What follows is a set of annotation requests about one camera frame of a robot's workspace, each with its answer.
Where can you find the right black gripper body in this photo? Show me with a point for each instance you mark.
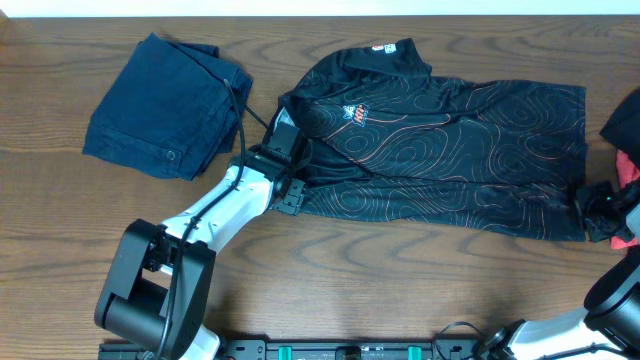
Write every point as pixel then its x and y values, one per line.
pixel 595 203

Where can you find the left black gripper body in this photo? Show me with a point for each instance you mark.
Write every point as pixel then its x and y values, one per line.
pixel 298 163

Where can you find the black jersey with orange lines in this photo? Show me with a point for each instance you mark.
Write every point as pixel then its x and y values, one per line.
pixel 392 141

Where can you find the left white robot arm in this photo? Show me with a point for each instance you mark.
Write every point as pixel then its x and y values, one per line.
pixel 156 291

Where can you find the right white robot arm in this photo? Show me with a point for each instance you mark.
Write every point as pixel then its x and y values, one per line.
pixel 607 325

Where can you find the red garment at table edge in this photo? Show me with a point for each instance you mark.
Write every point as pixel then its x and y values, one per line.
pixel 627 172

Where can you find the black garment at table edge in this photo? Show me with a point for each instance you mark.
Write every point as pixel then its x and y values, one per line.
pixel 622 129

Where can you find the folded navy blue trousers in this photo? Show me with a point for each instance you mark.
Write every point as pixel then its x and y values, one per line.
pixel 172 108

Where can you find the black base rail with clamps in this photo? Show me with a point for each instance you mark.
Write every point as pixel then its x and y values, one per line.
pixel 441 347

